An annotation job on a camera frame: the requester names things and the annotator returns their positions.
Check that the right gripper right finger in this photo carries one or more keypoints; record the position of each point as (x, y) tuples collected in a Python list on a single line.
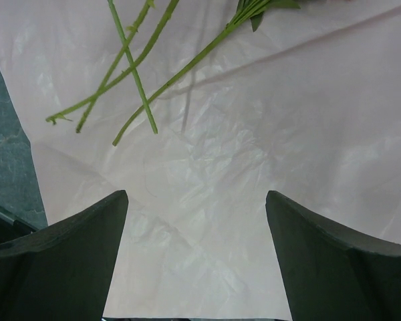
[(330, 271)]

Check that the purple flower bouquet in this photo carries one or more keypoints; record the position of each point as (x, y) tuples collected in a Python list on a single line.
[(308, 105)]

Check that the orange dried flower spray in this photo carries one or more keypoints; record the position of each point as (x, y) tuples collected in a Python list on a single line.
[(106, 85)]

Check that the pink rose stem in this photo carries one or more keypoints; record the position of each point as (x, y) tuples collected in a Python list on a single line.
[(133, 30)]

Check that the cream rosebud spray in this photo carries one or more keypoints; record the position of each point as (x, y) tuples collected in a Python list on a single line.
[(246, 10)]

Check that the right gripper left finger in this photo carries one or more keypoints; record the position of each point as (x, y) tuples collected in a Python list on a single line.
[(63, 272)]

